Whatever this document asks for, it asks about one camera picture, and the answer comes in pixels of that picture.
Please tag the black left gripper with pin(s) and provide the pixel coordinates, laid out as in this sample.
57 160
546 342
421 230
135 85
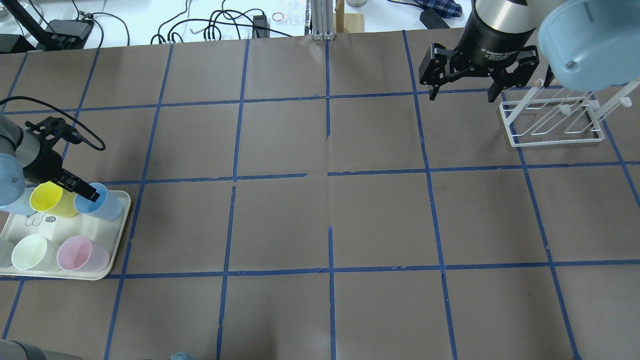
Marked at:
44 165

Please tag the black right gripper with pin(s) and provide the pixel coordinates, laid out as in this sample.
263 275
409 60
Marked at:
492 46

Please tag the light blue plastic cup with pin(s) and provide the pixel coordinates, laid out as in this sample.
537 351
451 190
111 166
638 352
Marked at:
106 207

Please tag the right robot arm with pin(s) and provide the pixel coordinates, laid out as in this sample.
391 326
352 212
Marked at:
589 45

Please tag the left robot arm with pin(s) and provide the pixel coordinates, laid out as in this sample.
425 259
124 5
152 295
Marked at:
27 155

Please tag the yellow plastic cup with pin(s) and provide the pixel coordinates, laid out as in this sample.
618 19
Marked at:
49 198

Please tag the pink plastic cup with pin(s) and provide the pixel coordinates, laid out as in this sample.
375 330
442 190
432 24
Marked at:
81 254

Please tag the pale green plastic cup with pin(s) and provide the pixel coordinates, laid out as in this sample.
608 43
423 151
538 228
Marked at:
35 252

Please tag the blue plaid folded umbrella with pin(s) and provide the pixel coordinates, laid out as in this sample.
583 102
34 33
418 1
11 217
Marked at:
447 9

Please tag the cream plastic tray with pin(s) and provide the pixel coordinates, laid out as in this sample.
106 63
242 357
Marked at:
105 233

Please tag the black box on table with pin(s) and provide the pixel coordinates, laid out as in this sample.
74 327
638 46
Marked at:
431 19

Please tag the wooden mug tree stand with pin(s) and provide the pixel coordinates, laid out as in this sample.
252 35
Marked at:
347 23

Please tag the black power adapter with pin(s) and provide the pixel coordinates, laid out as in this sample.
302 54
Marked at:
260 27

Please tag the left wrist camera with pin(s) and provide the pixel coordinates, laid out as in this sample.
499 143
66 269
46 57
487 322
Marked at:
51 130

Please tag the white wire cup rack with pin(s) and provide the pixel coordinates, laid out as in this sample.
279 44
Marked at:
554 115

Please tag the aluminium frame post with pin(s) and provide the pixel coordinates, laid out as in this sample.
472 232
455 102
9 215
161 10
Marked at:
321 20

